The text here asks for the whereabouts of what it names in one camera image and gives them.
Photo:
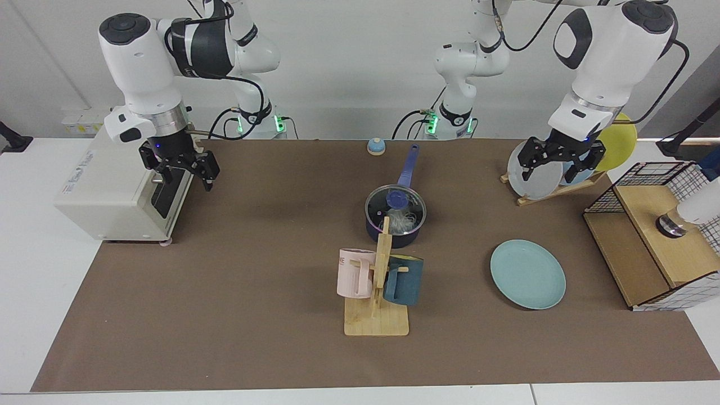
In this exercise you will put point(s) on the black stand foot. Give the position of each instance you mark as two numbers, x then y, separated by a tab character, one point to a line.
14	142

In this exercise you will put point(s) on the light blue plate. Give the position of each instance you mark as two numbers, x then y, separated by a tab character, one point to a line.
585	174

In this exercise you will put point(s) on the wooden plate rack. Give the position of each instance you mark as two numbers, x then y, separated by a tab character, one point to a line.
540	197

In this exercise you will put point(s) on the small blue round thing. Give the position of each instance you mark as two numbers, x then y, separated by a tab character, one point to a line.
376	147

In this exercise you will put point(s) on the white vermicelli bundle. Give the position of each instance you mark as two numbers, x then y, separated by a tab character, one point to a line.
404	222

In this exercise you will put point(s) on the wooden cup stand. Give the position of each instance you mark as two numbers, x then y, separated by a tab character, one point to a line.
377	323

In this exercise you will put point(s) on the yellow plate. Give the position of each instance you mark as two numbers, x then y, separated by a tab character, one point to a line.
619	140

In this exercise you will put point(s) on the black boom bar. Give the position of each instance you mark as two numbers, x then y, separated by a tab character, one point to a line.
683	135

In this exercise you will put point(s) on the dark blue cup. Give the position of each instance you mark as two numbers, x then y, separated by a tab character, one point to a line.
405	284

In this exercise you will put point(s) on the grey plate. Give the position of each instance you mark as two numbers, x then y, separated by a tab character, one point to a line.
543	180

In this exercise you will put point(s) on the pale toaster oven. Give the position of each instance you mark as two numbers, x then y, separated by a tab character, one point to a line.
101	191

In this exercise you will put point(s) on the glass lid with blue knob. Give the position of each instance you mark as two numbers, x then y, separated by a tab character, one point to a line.
398	198

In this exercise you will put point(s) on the pink cup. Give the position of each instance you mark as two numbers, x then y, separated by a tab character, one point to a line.
353	275

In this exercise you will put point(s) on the green round plate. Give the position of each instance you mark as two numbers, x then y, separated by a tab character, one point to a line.
526	275

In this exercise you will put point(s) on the brown table cloth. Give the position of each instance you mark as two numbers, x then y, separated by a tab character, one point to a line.
281	349

